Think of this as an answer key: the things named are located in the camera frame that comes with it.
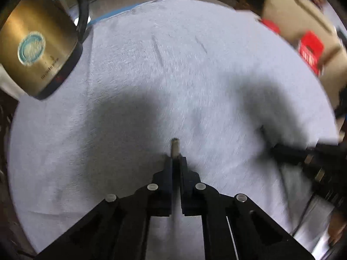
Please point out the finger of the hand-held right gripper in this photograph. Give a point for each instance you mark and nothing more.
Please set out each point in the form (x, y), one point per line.
(290, 155)

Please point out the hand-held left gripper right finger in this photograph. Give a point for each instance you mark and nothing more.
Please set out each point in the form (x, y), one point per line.
(187, 178)

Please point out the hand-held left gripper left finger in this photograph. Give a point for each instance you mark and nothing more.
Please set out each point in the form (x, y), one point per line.
(166, 178)

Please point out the person's right forearm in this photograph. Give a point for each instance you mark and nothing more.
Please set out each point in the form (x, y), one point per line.
(337, 230)

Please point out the light blue tablecloth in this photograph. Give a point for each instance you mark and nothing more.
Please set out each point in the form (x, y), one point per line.
(189, 73)

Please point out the red plastic child chair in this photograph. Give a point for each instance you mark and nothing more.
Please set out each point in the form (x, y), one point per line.
(310, 50)

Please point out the red stool with yellow legs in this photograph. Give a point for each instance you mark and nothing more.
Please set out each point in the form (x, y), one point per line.
(270, 25)

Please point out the beige sofa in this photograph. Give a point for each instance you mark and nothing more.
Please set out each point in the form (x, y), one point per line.
(295, 13)

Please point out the bronze electric kettle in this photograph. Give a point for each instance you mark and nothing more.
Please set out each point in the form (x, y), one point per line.
(40, 46)

